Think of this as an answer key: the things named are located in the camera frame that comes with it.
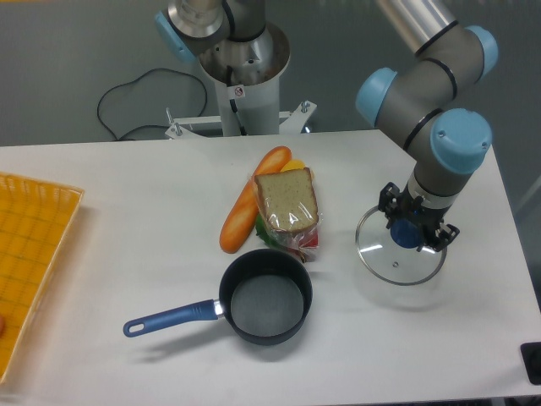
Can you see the black saucepan with blue handle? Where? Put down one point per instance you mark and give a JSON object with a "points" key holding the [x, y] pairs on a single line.
{"points": [[265, 296]]}

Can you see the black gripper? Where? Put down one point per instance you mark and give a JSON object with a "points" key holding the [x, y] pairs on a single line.
{"points": [[415, 223]]}

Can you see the yellow plastic basket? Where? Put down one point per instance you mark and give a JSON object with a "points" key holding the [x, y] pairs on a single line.
{"points": [[36, 216]]}

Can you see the orange toy baguette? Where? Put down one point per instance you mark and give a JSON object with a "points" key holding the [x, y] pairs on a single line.
{"points": [[241, 219]]}

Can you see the glass lid with blue knob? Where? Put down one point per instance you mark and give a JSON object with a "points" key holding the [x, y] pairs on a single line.
{"points": [[396, 253]]}

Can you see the black device at table corner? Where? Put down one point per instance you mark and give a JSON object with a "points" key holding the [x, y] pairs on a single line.
{"points": [[531, 356]]}

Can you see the wrapped sandwich in plastic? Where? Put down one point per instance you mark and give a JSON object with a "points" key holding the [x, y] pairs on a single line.
{"points": [[288, 205]]}

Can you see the yellow toy pepper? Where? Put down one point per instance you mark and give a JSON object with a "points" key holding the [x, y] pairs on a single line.
{"points": [[294, 164]]}

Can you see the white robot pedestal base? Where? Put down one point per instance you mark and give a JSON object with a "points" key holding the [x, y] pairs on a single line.
{"points": [[246, 76]]}

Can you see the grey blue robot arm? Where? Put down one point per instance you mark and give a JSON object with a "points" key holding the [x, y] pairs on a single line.
{"points": [[411, 109]]}

